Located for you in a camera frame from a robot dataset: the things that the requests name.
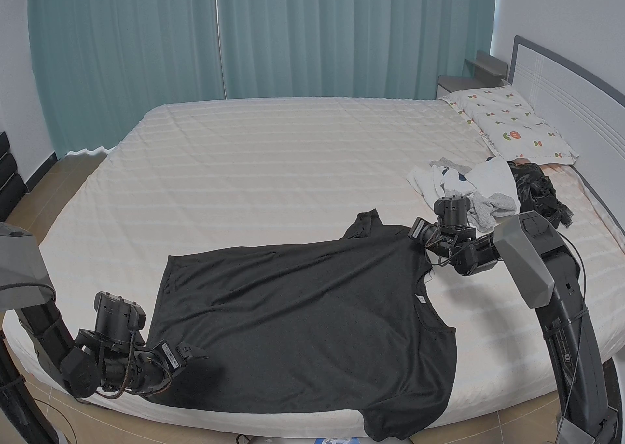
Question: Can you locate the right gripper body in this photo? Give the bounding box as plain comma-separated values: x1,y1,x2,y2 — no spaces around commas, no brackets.
408,216,443,252

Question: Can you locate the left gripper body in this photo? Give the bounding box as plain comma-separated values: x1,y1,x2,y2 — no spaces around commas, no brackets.
104,340,189,392

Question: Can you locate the black T-shirt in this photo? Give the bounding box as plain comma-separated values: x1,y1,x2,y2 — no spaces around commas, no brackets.
146,209,458,442

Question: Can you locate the pile of clothes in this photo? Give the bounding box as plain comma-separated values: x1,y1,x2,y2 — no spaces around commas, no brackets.
406,156,521,233

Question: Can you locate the bed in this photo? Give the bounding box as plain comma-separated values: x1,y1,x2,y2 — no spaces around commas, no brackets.
1,34,625,440

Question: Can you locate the black shiny garment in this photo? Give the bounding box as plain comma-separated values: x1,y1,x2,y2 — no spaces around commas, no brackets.
508,161,574,228

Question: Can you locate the white printed pillow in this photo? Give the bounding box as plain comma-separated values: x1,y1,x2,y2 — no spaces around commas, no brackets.
438,86,580,163

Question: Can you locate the grey bedside table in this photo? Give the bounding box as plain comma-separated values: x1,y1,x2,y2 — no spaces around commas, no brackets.
437,50,508,98

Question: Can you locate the black chest of drawers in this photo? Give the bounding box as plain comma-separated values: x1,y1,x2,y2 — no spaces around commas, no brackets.
0,132,26,223

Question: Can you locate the blue-green curtain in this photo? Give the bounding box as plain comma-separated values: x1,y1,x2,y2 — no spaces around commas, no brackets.
215,0,499,101
29,0,226,157

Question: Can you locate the black cable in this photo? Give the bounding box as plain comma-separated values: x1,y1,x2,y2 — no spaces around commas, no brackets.
0,282,57,308

